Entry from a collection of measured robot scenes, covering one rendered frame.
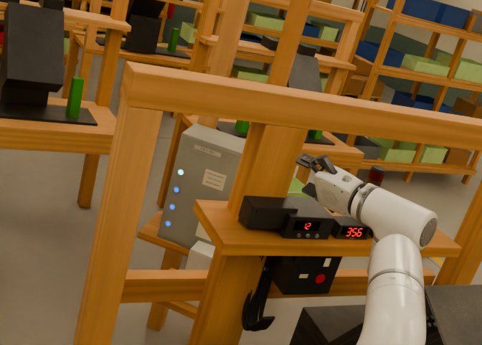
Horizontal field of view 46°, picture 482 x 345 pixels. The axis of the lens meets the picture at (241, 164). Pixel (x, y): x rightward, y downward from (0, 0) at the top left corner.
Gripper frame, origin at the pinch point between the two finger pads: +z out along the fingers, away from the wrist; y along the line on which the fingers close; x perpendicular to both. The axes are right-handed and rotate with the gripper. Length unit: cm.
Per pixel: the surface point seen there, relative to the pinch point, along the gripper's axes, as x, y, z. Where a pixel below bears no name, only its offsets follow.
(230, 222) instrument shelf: -6.2, 29.1, 29.1
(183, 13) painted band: 520, 394, 852
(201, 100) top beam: -0.6, -9.7, 32.9
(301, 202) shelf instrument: 15.2, 34.9, 21.4
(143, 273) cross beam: -30, 43, 49
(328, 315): 7, 76, 11
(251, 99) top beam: 11.3, -4.2, 27.9
